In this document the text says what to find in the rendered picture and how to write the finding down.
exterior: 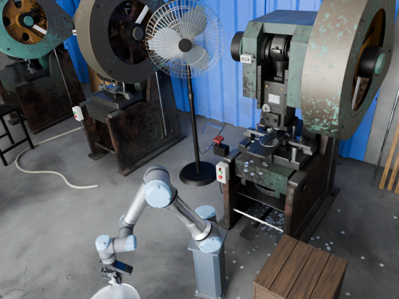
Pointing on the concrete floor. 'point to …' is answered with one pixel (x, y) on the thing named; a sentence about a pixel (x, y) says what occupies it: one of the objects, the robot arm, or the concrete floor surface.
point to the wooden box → (299, 273)
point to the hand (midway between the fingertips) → (120, 283)
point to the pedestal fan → (203, 171)
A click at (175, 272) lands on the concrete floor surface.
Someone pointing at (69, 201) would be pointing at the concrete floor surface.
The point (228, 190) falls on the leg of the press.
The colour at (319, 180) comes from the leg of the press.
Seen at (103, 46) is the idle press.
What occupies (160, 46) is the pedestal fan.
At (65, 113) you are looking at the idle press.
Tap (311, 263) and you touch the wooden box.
